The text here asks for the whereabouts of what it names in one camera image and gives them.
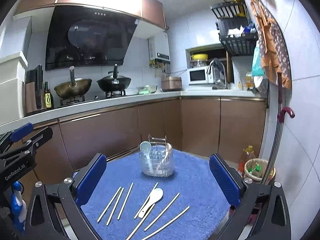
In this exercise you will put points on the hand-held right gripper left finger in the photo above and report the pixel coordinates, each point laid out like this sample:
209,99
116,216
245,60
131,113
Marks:
91,177

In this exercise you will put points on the gas stove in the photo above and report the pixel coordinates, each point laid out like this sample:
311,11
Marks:
95,98

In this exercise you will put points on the glass bowl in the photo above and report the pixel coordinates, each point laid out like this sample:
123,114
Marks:
199,63

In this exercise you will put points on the large cooking oil bottle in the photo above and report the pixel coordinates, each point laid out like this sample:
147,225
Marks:
246,157

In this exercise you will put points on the white water heater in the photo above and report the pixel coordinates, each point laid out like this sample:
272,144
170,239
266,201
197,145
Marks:
160,47

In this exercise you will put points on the clear plastic utensil holder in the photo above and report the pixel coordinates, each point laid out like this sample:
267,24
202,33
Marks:
160,165

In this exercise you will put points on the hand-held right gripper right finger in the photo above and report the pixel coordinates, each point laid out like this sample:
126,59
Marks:
225,182

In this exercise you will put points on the blue fluffy mat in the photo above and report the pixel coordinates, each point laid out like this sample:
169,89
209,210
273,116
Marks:
187,175

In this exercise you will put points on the pink rice cooker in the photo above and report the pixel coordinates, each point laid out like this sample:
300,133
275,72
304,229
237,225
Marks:
171,83

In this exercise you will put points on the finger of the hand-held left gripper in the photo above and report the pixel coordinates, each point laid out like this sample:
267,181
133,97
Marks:
21,132
40,137

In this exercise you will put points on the person's left hand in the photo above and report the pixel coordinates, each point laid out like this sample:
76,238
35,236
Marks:
18,200

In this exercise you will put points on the black glass range hood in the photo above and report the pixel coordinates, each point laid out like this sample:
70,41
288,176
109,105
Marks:
87,30

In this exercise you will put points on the copper base cabinets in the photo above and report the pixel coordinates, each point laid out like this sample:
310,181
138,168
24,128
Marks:
200,122

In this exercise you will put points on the black wok with lid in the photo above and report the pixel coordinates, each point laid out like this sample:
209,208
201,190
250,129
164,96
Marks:
113,83

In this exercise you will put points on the orange patterned apron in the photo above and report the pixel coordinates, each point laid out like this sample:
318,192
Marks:
275,45

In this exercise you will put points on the woven waste basket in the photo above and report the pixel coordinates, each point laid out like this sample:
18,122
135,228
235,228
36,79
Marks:
260,175

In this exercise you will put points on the white microwave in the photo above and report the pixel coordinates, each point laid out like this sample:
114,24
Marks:
198,76

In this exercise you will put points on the yellow dish soap bottle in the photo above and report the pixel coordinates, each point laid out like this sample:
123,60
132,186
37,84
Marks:
248,81

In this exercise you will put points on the yellow lidded container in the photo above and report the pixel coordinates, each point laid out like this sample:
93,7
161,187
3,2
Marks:
199,56

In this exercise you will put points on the pink spoon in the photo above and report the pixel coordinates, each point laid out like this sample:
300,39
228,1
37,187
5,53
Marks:
170,150

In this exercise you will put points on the black wall rack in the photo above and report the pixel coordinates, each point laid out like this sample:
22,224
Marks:
237,45

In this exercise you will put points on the brass wok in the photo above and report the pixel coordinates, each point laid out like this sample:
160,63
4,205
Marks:
75,87

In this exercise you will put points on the white cabinet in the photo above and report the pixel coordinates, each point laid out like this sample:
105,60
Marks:
12,80

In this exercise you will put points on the chrome faucet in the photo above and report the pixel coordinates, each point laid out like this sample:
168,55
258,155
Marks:
211,67

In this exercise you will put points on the oil bottle with yellow label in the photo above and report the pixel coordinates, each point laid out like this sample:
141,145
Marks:
48,100

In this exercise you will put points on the white ceramic spoon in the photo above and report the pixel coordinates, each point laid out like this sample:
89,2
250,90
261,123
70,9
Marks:
156,195

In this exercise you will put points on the light blue spoon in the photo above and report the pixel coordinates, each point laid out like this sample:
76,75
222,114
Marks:
145,147

